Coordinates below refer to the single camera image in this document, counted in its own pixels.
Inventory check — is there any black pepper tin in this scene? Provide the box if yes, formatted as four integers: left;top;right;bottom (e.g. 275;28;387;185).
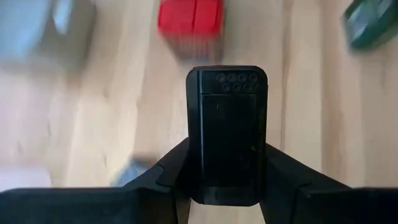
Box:
185;64;269;207
343;0;398;51

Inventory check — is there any clear plastic bin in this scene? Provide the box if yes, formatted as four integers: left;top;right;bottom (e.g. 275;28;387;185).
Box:
110;154;159;187

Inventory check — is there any grey plastic bin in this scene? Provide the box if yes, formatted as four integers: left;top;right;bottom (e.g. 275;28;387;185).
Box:
0;0;97;72

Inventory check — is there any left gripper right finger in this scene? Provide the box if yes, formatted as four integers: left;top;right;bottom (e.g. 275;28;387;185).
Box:
260;142;398;224

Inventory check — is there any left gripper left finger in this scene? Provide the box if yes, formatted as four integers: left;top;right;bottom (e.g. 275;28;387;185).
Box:
0;138;192;224

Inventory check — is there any red-lidded paprika tin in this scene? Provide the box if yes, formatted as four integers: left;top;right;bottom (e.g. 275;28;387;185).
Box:
157;0;225;62

